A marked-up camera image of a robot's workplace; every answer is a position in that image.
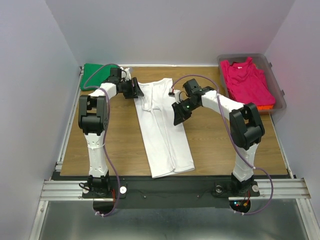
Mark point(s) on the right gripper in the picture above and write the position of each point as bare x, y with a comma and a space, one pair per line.
178, 117

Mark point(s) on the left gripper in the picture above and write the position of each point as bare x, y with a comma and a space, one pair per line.
137, 90

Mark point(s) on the white t shirt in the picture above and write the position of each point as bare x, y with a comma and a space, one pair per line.
166, 145

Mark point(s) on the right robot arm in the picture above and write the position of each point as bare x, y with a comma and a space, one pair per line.
243, 124

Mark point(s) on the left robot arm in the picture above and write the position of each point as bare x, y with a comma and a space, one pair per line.
93, 120

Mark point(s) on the pink t shirt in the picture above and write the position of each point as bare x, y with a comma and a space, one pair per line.
248, 84

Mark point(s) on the clear plastic bin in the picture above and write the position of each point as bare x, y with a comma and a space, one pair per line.
261, 63

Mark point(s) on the orange t shirt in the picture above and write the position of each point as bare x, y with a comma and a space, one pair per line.
265, 107

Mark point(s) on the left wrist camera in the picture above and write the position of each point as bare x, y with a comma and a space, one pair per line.
126, 74

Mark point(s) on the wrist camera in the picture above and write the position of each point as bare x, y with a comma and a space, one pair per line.
176, 94
126, 74

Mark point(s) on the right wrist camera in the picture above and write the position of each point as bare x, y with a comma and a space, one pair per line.
176, 94

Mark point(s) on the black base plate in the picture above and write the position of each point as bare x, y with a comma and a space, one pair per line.
143, 192

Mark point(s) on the aluminium rail frame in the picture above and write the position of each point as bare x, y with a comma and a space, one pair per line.
283, 210

